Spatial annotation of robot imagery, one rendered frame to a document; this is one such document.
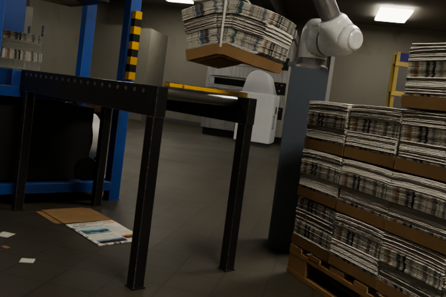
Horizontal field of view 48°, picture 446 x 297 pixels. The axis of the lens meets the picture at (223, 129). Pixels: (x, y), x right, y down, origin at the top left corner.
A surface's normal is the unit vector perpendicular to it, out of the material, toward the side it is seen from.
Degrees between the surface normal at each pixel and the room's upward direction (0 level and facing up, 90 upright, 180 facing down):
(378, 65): 90
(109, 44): 90
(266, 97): 90
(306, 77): 90
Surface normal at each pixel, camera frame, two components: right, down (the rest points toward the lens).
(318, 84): -0.21, 0.04
